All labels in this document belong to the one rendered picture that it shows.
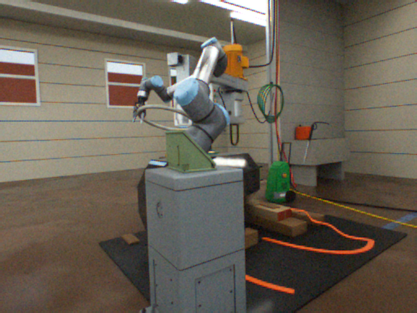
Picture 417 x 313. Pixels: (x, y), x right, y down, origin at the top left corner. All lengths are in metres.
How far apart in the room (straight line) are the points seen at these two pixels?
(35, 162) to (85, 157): 1.21
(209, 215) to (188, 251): 0.19
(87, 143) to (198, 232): 7.24
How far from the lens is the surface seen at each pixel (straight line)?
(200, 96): 1.39
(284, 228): 2.88
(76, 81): 8.49
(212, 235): 1.38
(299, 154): 5.32
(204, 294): 1.49
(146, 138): 8.84
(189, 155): 1.33
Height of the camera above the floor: 1.04
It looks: 3 degrees down
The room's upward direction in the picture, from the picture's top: 2 degrees counter-clockwise
